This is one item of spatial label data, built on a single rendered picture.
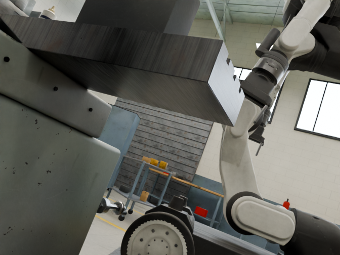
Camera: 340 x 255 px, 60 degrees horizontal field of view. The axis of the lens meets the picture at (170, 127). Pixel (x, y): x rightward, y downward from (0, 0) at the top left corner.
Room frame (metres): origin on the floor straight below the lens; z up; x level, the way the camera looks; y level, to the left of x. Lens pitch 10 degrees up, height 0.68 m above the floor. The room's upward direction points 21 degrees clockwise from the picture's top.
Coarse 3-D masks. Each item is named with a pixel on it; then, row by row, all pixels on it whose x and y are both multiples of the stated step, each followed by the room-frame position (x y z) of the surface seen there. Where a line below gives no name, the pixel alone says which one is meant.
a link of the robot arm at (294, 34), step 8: (288, 24) 0.80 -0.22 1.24; (296, 24) 0.80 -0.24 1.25; (304, 24) 0.79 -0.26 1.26; (288, 32) 0.80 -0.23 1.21; (296, 32) 0.79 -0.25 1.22; (304, 32) 0.79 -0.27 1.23; (280, 40) 0.80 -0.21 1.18; (288, 40) 0.79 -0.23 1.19; (296, 40) 0.79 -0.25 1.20; (288, 48) 0.80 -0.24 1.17; (296, 48) 0.80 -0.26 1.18
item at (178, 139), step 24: (144, 120) 9.42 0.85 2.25; (168, 120) 9.03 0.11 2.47; (192, 120) 8.68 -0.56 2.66; (144, 144) 9.26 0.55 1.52; (168, 144) 8.89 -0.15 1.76; (192, 144) 8.56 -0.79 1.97; (120, 168) 9.48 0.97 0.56; (144, 168) 9.11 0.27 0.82; (192, 168) 8.44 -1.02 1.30; (168, 192) 8.64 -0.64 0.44
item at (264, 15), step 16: (208, 0) 6.95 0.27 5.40; (224, 0) 7.71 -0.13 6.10; (240, 0) 7.59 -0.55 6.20; (256, 0) 7.32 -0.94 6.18; (272, 0) 7.09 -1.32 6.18; (208, 16) 8.93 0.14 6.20; (224, 16) 8.14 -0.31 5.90; (240, 16) 8.30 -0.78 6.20; (256, 16) 8.02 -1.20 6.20; (272, 16) 7.72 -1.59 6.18; (224, 32) 8.50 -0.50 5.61
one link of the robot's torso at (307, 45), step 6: (312, 36) 0.99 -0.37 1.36; (306, 42) 0.99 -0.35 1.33; (312, 42) 0.98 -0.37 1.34; (300, 48) 0.99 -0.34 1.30; (306, 48) 0.99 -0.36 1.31; (312, 48) 0.99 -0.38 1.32; (294, 54) 1.00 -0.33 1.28; (300, 54) 1.00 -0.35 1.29; (270, 96) 1.04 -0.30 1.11; (258, 120) 1.01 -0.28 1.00; (222, 126) 1.16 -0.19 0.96; (252, 126) 1.02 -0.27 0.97; (258, 126) 1.03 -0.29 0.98; (252, 132) 1.08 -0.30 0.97
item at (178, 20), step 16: (96, 0) 0.62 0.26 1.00; (112, 0) 0.61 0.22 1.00; (128, 0) 0.59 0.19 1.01; (144, 0) 0.58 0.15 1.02; (160, 0) 0.57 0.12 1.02; (176, 0) 0.56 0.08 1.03; (192, 0) 0.62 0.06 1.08; (80, 16) 0.63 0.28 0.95; (96, 16) 0.61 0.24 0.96; (112, 16) 0.60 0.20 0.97; (128, 16) 0.59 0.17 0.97; (144, 16) 0.58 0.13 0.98; (160, 16) 0.56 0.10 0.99; (176, 16) 0.58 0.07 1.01; (192, 16) 0.65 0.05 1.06; (176, 32) 0.61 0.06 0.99
